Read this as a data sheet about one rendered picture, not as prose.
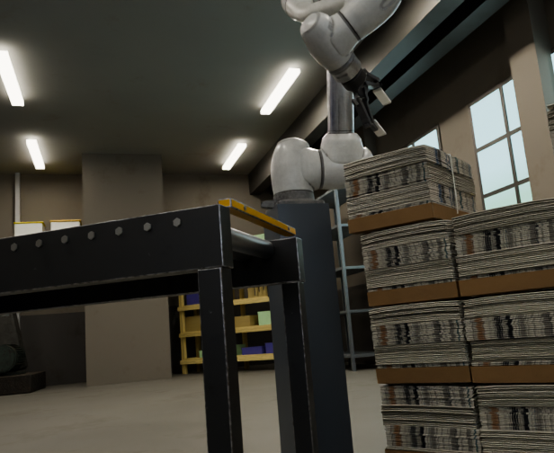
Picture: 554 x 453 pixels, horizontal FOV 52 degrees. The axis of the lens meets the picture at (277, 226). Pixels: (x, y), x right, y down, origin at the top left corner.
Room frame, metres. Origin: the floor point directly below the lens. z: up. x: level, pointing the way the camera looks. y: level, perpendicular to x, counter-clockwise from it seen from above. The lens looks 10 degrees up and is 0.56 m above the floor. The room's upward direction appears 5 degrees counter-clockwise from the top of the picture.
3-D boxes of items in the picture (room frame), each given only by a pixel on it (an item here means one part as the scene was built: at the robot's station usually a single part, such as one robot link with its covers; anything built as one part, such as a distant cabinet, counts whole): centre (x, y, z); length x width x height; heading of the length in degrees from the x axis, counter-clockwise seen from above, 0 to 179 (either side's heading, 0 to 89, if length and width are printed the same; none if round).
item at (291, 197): (2.12, -0.05, 1.03); 0.22 x 0.18 x 0.06; 107
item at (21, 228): (8.68, 3.81, 2.36); 0.43 x 0.36 x 0.24; 107
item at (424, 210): (1.76, -0.38, 0.86); 0.29 x 0.16 x 0.04; 52
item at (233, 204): (1.31, 0.03, 0.81); 0.43 x 0.03 x 0.02; 162
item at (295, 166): (2.13, -0.08, 1.17); 0.18 x 0.16 x 0.22; 97
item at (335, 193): (7.69, -0.82, 1.15); 1.15 x 0.49 x 2.29; 17
